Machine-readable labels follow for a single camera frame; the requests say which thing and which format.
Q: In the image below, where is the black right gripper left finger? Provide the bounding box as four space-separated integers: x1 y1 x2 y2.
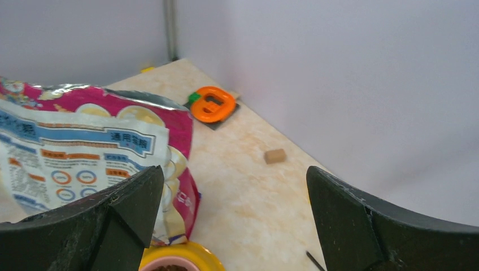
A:
1 166 164 270

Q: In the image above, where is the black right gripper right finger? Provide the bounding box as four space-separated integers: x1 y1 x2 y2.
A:
306 166 478 270

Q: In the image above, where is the pink pet food bag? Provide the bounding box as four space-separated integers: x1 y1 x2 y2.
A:
1 78 201 246

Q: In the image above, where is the brown pet food kibble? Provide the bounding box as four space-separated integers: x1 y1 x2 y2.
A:
153 264 188 271

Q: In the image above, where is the pink food bowl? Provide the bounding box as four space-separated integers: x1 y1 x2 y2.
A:
139 256 200 271

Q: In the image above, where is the yellow double pet feeder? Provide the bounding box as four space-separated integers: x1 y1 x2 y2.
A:
139 242 225 271

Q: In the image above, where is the black tripod stand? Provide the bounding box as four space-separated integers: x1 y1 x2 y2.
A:
306 251 325 271

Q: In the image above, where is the tan wooden block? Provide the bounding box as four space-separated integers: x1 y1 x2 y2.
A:
264 148 287 164

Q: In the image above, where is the small yellow wall block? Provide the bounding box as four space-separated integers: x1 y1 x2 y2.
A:
140 66 155 73

